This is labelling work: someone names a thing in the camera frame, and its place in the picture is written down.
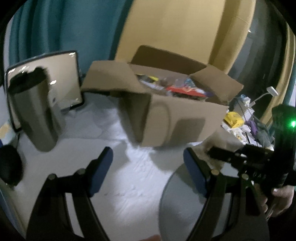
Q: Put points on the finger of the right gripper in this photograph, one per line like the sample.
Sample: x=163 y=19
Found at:
x=233 y=158

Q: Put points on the white desk lamp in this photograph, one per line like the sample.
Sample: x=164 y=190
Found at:
x=269 y=91

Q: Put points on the teal curtain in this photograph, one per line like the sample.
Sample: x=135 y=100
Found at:
x=92 y=28

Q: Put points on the brown cardboard box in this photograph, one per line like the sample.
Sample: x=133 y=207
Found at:
x=159 y=117

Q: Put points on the steel travel mug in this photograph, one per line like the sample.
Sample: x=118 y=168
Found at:
x=36 y=108

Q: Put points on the red purple snack bag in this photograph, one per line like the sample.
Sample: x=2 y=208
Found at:
x=190 y=91

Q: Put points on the yellow curtain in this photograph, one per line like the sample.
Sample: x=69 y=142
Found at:
x=212 y=32

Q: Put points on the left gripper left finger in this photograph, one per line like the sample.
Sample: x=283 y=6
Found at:
x=50 y=218

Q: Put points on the black round object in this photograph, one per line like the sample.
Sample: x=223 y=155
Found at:
x=11 y=169

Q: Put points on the yellow package on clutter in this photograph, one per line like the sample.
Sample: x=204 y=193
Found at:
x=233 y=119

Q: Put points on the purple cloth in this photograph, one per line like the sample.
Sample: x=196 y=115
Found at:
x=253 y=127

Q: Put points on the person's right hand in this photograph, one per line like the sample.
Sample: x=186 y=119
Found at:
x=282 y=201

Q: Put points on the tablet with dark frame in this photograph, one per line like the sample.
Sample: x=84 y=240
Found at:
x=62 y=70

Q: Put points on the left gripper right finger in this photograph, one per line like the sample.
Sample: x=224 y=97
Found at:
x=231 y=210

